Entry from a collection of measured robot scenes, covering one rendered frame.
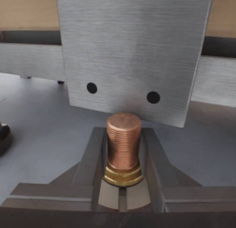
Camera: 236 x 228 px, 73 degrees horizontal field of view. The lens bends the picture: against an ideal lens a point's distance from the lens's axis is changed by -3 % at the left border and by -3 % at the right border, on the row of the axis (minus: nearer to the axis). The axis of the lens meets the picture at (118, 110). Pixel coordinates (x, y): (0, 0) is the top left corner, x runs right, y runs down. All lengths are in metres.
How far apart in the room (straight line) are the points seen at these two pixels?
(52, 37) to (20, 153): 0.20
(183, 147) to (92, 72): 0.23
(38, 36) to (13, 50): 0.05
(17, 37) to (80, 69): 0.22
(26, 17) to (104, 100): 0.22
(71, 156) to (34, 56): 0.17
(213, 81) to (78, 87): 0.14
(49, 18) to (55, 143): 0.21
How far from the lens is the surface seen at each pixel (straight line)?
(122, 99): 0.15
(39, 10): 0.32
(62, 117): 0.41
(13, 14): 0.36
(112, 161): 0.16
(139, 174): 0.16
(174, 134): 0.35
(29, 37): 0.35
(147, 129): 0.15
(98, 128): 0.15
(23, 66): 0.30
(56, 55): 0.25
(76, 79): 0.17
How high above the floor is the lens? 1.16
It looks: 28 degrees up
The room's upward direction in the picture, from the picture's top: 179 degrees counter-clockwise
